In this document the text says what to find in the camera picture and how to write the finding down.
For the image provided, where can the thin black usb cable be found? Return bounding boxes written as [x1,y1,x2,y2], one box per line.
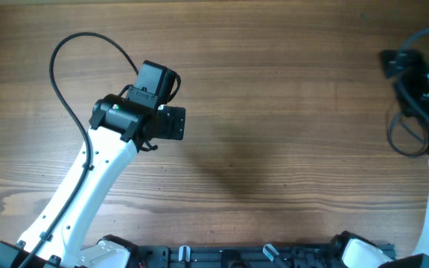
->
[387,110,429,159]

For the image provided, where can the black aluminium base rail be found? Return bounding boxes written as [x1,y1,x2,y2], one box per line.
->
[124,237,398,268]

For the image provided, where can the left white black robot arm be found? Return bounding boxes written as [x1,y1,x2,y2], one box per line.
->
[0,60,185,267]

